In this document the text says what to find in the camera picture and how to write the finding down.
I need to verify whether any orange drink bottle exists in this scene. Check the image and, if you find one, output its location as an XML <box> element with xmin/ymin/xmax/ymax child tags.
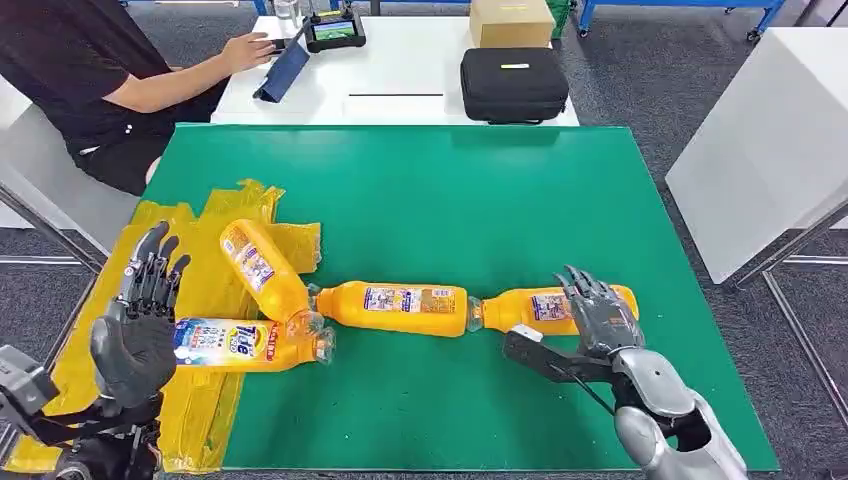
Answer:
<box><xmin>219</xmin><ymin>219</ymin><xmax>327</xmax><ymax>336</ymax></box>
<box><xmin>309</xmin><ymin>280</ymin><xmax>470</xmax><ymax>339</ymax></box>
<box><xmin>466</xmin><ymin>284</ymin><xmax>641</xmax><ymax>337</ymax></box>
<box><xmin>172</xmin><ymin>317</ymin><xmax>338</xmax><ymax>374</ymax></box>

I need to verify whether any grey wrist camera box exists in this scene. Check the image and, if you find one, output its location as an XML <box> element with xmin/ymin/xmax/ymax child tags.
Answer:
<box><xmin>501</xmin><ymin>323</ymin><xmax>619</xmax><ymax>387</ymax></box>
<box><xmin>0</xmin><ymin>344</ymin><xmax>61</xmax><ymax>435</ymax></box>

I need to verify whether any blue metal bar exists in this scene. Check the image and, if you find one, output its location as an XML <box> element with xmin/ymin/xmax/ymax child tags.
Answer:
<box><xmin>119</xmin><ymin>0</ymin><xmax>272</xmax><ymax>17</ymax></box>

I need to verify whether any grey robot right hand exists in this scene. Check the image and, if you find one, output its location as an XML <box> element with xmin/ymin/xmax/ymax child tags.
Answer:
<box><xmin>554</xmin><ymin>265</ymin><xmax>646</xmax><ymax>360</ymax></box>

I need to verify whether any brown cardboard box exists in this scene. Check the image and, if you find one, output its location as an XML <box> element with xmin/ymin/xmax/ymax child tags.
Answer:
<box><xmin>468</xmin><ymin>0</ymin><xmax>556</xmax><ymax>50</ymax></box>

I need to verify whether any white slanted table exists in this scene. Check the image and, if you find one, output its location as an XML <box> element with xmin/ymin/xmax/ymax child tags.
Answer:
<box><xmin>665</xmin><ymin>26</ymin><xmax>848</xmax><ymax>425</ymax></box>

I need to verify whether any black controller with screen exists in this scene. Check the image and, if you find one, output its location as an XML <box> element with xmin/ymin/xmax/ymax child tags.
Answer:
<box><xmin>303</xmin><ymin>7</ymin><xmax>368</xmax><ymax>54</ymax></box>

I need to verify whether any green table mat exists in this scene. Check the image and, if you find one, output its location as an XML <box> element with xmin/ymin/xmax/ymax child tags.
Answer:
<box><xmin>140</xmin><ymin>123</ymin><xmax>780</xmax><ymax>473</ymax></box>

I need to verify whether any blue folding tablet cover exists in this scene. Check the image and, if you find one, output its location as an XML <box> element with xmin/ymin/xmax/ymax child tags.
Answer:
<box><xmin>252</xmin><ymin>40</ymin><xmax>312</xmax><ymax>105</ymax></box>

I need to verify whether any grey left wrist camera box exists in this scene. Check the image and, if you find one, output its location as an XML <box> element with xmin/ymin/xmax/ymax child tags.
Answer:
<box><xmin>0</xmin><ymin>344</ymin><xmax>61</xmax><ymax>435</ymax></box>

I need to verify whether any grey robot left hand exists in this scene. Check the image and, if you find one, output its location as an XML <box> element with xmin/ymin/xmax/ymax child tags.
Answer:
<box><xmin>89</xmin><ymin>221</ymin><xmax>193</xmax><ymax>410</ymax></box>

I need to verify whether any yellow plastic sheet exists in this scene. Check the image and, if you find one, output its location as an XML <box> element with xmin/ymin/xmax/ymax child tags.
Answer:
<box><xmin>5</xmin><ymin>178</ymin><xmax>323</xmax><ymax>475</ymax></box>

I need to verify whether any person's hand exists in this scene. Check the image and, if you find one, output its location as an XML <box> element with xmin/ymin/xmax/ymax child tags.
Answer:
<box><xmin>220</xmin><ymin>31</ymin><xmax>278</xmax><ymax>75</ymax></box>

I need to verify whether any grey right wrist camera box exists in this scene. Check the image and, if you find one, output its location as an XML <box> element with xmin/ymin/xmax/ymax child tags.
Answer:
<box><xmin>501</xmin><ymin>323</ymin><xmax>619</xmax><ymax>387</ymax></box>

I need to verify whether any green crate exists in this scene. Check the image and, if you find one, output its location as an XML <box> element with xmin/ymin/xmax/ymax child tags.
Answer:
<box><xmin>544</xmin><ymin>0</ymin><xmax>573</xmax><ymax>41</ymax></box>

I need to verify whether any blue metal cart frame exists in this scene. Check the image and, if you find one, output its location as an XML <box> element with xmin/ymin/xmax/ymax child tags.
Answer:
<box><xmin>574</xmin><ymin>0</ymin><xmax>791</xmax><ymax>45</ymax></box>

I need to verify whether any white bench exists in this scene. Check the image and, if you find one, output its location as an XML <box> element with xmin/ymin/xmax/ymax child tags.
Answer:
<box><xmin>0</xmin><ymin>72</ymin><xmax>142</xmax><ymax>273</ymax></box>

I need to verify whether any person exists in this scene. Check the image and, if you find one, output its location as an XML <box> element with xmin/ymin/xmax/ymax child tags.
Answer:
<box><xmin>0</xmin><ymin>0</ymin><xmax>278</xmax><ymax>198</ymax></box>

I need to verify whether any black zip case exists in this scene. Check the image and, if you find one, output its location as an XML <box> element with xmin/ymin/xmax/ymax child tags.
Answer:
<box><xmin>459</xmin><ymin>46</ymin><xmax>571</xmax><ymax>126</ymax></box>

